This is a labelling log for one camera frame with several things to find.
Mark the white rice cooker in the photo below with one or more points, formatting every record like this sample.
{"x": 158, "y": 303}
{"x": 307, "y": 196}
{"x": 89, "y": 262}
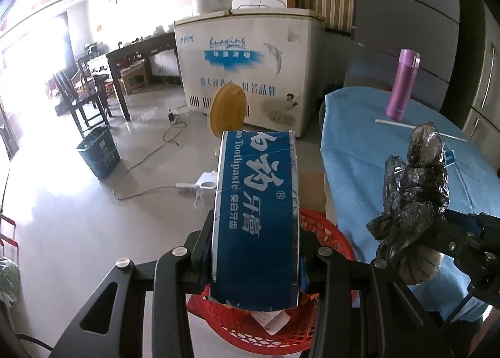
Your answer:
{"x": 212, "y": 6}

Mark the small blue torn box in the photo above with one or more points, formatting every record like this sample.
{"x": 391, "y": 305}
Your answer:
{"x": 449, "y": 158}

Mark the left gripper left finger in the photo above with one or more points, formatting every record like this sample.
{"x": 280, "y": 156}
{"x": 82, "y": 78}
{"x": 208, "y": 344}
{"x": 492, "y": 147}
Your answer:
{"x": 110, "y": 323}

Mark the black plastic bag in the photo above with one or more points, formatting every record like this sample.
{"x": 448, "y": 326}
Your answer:
{"x": 415, "y": 193}

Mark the dark blue waste bin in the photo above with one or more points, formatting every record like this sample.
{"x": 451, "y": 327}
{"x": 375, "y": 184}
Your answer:
{"x": 100, "y": 152}

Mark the white power strip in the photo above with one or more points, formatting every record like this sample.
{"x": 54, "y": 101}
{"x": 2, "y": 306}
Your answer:
{"x": 207, "y": 182}

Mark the purple thermos bottle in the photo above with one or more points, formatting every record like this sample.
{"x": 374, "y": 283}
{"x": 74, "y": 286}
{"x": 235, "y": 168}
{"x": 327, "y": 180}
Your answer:
{"x": 407, "y": 68}

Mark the blue toothpaste box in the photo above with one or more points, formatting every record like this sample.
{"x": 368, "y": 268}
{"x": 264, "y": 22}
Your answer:
{"x": 256, "y": 223}

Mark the dark wooden chair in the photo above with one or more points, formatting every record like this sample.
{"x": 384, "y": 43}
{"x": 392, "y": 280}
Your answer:
{"x": 75, "y": 104}

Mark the silver refrigerator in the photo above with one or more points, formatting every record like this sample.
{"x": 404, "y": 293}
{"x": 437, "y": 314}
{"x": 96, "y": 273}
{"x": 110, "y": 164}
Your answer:
{"x": 482, "y": 66}

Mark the red mesh trash basket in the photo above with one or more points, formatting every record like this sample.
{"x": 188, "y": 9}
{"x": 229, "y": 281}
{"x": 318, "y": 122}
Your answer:
{"x": 280, "y": 332}

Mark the white printed medicine box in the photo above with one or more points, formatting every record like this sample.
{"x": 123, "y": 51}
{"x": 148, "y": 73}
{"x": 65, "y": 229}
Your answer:
{"x": 271, "y": 321}

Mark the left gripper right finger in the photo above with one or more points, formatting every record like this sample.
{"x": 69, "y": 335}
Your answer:
{"x": 365, "y": 309}

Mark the cardboard sheet on floor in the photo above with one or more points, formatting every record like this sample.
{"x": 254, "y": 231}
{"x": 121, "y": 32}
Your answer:
{"x": 312, "y": 191}

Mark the grey cabinet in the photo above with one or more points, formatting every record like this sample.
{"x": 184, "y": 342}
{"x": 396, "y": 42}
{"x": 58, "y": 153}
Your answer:
{"x": 382, "y": 28}

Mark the white chest freezer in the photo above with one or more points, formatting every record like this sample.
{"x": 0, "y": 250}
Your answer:
{"x": 271, "y": 53}

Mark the yellow desk fan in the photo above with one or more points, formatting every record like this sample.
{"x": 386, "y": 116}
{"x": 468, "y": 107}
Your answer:
{"x": 228, "y": 110}

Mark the dark wooden table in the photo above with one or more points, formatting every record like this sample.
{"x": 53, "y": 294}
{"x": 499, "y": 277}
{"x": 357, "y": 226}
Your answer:
{"x": 142, "y": 49}

